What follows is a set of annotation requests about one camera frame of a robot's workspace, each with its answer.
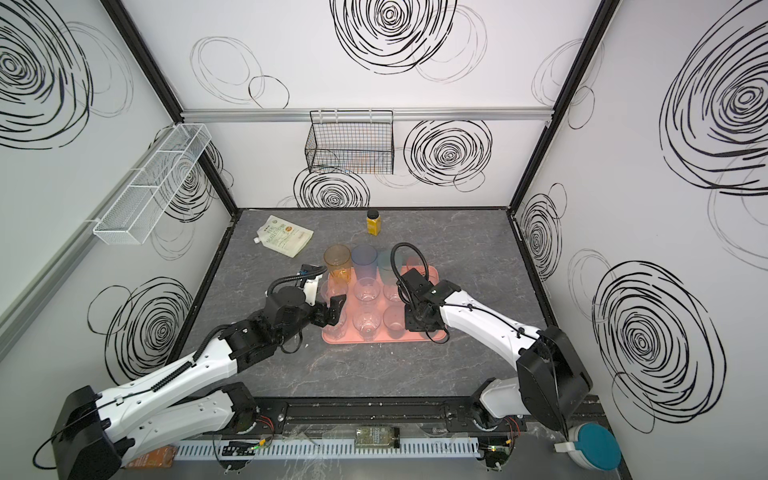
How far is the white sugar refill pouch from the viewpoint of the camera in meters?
1.10

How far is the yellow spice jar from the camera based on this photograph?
3.53 ft

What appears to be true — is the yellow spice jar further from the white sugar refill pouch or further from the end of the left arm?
the end of the left arm

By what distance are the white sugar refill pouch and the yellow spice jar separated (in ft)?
0.73
